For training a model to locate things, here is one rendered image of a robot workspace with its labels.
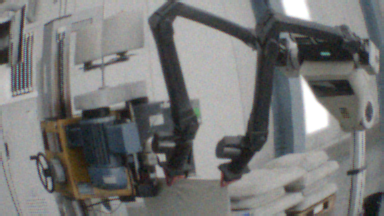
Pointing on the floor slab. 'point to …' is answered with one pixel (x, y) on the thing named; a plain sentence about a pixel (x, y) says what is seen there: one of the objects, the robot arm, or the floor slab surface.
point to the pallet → (318, 205)
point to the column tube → (59, 97)
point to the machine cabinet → (23, 141)
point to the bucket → (372, 204)
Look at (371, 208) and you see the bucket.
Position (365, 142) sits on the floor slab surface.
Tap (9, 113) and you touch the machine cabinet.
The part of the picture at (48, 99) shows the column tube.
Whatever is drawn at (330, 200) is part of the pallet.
